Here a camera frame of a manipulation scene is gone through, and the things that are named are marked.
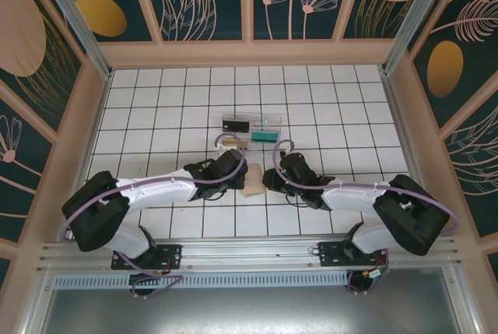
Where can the aluminium frame post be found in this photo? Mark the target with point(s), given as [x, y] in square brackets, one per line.
[418, 18]
[76, 18]

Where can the gold card with black stripe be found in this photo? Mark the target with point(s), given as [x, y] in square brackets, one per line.
[229, 142]

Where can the clear acrylic card organizer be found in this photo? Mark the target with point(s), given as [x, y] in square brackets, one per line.
[268, 120]

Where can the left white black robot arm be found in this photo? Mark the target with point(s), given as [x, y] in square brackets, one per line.
[155, 190]

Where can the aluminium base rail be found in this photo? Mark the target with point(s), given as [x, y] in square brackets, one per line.
[253, 252]

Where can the grey metal panel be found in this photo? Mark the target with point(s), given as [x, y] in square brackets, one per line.
[253, 310]

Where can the teal card in organizer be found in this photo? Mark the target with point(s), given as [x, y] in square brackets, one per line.
[264, 137]

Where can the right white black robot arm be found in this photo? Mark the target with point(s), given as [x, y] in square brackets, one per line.
[350, 197]

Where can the beige leather card holder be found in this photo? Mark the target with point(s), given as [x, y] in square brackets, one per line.
[254, 180]

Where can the aluminium table edge rail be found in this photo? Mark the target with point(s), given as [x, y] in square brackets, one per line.
[406, 155]
[86, 155]

